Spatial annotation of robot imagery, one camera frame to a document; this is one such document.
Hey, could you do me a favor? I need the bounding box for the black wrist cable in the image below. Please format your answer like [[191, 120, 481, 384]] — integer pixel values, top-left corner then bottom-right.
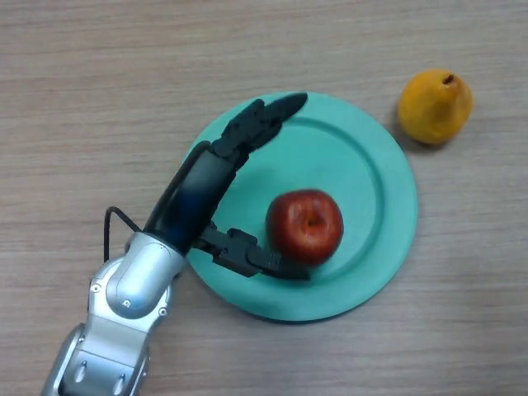
[[102, 142, 210, 264]]

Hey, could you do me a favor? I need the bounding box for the red apple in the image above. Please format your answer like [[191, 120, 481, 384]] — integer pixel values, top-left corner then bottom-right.
[[266, 189, 345, 266]]

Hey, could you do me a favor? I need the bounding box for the yellow orange pear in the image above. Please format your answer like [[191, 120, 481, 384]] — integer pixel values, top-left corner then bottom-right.
[[398, 68, 474, 145]]

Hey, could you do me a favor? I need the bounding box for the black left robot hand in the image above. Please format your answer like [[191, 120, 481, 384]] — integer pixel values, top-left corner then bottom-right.
[[142, 92, 313, 281]]

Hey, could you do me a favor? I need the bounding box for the green round plate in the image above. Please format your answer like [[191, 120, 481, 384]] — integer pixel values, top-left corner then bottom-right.
[[183, 91, 418, 323]]

